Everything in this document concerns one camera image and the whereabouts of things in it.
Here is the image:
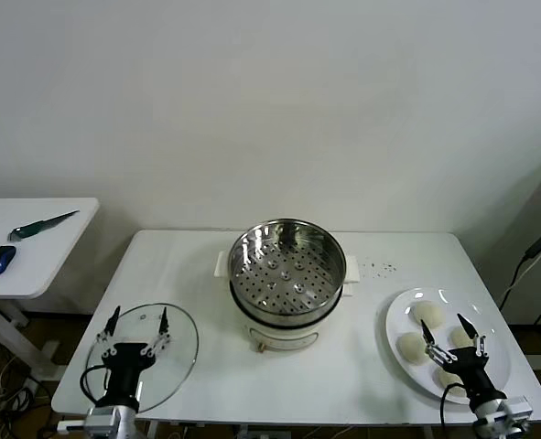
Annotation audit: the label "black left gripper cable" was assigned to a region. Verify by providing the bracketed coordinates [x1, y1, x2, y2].
[80, 364, 114, 408]

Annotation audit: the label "perforated steel steamer basket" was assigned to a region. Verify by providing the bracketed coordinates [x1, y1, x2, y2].
[213, 219, 361, 327]

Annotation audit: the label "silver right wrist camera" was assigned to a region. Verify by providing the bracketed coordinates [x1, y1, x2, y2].
[507, 395, 535, 420]

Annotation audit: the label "green handled knife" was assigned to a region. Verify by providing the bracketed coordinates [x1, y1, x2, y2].
[7, 209, 81, 242]

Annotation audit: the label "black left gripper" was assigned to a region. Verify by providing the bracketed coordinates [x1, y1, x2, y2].
[95, 305, 173, 411]

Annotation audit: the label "white steamed baozi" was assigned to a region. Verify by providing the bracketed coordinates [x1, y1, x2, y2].
[411, 301, 445, 329]
[449, 325, 475, 348]
[434, 365, 466, 389]
[396, 332, 431, 366]

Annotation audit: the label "white power strip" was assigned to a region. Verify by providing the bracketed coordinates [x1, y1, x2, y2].
[20, 377, 42, 399]

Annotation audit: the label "large white plate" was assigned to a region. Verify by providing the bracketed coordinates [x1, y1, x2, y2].
[384, 286, 513, 406]

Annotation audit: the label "small white side table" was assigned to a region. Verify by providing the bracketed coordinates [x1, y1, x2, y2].
[0, 197, 101, 381]

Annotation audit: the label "tangled floor cables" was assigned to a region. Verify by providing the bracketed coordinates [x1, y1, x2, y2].
[0, 356, 63, 439]

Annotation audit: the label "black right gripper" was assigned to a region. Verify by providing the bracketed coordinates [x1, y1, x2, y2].
[419, 313, 508, 407]

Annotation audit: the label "scattered dark crumbs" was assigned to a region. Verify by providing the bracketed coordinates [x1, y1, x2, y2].
[363, 261, 398, 279]

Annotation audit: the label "glass lid with cream handle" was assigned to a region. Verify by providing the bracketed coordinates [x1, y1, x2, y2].
[85, 301, 200, 412]

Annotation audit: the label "white electric cooking pot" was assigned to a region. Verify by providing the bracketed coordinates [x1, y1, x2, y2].
[229, 278, 359, 356]

